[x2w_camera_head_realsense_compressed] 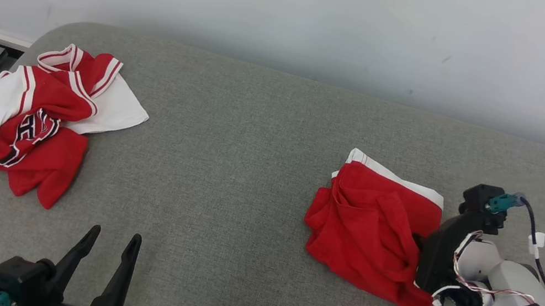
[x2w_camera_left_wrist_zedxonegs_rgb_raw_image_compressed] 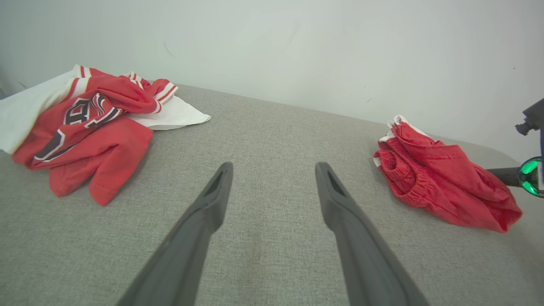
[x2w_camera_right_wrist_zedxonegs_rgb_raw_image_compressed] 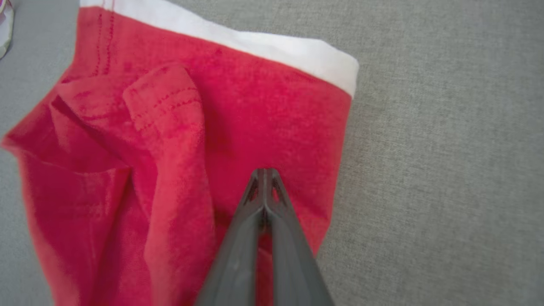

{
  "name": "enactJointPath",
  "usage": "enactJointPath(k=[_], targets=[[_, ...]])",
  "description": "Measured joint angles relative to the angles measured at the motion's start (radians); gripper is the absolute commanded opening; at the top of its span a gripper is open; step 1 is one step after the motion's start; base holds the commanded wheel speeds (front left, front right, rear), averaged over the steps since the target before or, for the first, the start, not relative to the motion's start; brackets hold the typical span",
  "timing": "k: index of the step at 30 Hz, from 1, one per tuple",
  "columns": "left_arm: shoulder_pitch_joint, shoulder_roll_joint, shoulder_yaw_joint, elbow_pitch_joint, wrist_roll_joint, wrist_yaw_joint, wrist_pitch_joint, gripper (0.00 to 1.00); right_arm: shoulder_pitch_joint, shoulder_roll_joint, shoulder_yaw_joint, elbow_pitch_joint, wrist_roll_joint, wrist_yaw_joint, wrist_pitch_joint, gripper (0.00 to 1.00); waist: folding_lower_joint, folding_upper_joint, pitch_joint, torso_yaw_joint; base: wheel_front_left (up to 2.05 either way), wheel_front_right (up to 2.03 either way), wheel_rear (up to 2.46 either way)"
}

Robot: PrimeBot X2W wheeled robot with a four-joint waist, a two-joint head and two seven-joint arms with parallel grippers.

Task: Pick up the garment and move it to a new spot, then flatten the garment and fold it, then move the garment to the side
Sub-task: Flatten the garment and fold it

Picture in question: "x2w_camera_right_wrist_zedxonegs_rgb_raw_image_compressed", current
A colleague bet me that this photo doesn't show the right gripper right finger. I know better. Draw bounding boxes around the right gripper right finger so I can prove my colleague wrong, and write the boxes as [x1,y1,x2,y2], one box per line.
[263,168,336,306]

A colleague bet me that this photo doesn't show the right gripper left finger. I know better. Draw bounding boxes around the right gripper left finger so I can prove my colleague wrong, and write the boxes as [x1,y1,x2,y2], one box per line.
[193,168,266,306]

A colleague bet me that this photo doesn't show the red shorts with white stripes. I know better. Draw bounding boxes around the red shorts with white stripes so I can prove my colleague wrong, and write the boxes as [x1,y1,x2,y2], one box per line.
[0,0,360,306]

